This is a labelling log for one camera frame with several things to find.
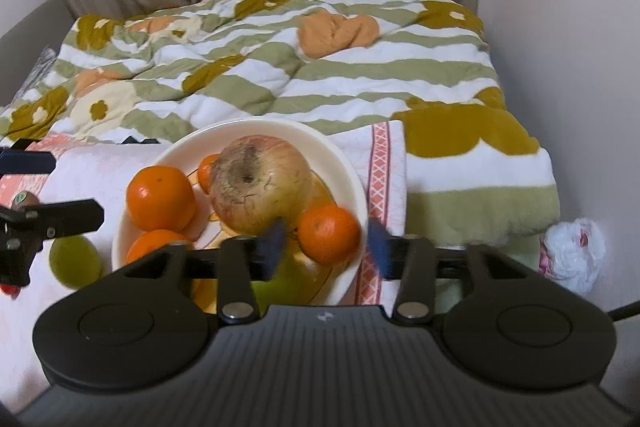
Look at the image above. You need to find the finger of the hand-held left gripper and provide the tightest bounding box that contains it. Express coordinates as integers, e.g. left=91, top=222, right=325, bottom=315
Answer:
left=0, top=150, right=56, bottom=175
left=0, top=199, right=105, bottom=285

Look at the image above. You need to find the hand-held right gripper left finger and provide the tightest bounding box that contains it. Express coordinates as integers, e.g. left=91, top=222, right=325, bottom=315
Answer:
left=107, top=219, right=288, bottom=325

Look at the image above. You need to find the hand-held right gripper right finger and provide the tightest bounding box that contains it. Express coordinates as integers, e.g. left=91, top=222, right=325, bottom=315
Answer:
left=367, top=217, right=521, bottom=325

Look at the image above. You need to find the brown kiwi with sticker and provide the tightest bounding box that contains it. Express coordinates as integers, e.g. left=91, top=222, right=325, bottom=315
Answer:
left=11, top=191, right=43, bottom=210

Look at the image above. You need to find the green apple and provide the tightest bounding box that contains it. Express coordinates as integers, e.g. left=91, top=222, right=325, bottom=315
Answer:
left=48, top=235, right=103, bottom=290
left=250, top=279, right=301, bottom=305

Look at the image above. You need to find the small orange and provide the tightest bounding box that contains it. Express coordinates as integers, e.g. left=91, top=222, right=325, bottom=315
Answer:
left=296, top=204, right=362, bottom=267
left=197, top=153, right=222, bottom=194

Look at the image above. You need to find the large yellow-red apple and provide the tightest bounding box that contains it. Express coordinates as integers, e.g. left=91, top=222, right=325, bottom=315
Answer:
left=207, top=135, right=315, bottom=235

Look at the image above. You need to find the large orange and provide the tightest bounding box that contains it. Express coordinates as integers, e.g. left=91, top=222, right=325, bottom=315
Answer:
left=126, top=166, right=197, bottom=232
left=126, top=229, right=193, bottom=265

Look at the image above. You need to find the cream plate with cartoon print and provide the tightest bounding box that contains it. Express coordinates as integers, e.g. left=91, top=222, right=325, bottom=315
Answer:
left=111, top=118, right=370, bottom=308

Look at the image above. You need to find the pink floral tablecloth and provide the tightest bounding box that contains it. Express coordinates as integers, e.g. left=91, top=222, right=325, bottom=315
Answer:
left=0, top=121, right=408, bottom=413

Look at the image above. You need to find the grey patterned pillow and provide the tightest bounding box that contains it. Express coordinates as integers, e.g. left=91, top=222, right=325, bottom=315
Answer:
left=15, top=47, right=58, bottom=98

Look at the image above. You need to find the green striped floral blanket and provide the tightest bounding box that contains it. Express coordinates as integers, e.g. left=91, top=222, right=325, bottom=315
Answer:
left=0, top=0, right=560, bottom=258

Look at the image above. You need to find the white plastic bag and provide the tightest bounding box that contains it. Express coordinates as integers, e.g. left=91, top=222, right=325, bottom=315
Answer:
left=539, top=218, right=607, bottom=295

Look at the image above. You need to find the grey bed frame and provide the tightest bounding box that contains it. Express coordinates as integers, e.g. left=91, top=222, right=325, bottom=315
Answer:
left=0, top=0, right=81, bottom=108

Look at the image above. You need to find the black cable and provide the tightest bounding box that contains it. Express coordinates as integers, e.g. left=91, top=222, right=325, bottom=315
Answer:
left=607, top=302, right=640, bottom=323

